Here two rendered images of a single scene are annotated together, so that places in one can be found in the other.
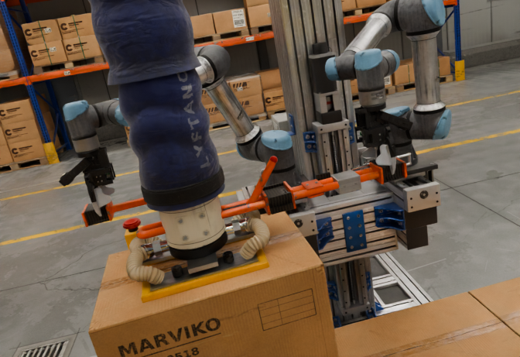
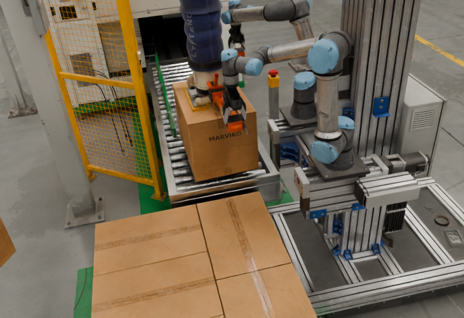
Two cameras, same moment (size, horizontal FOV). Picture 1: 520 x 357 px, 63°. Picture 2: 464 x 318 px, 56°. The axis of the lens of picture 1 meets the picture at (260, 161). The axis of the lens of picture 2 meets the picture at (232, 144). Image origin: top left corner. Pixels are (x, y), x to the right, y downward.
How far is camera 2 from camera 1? 2.54 m
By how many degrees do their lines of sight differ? 78
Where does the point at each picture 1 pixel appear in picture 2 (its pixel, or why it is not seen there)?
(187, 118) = (189, 32)
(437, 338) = (244, 236)
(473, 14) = not seen: outside the picture
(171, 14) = not seen: outside the picture
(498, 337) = (239, 263)
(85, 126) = not seen: hidden behind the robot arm
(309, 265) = (188, 121)
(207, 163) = (195, 56)
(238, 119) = not seen: hidden behind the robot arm
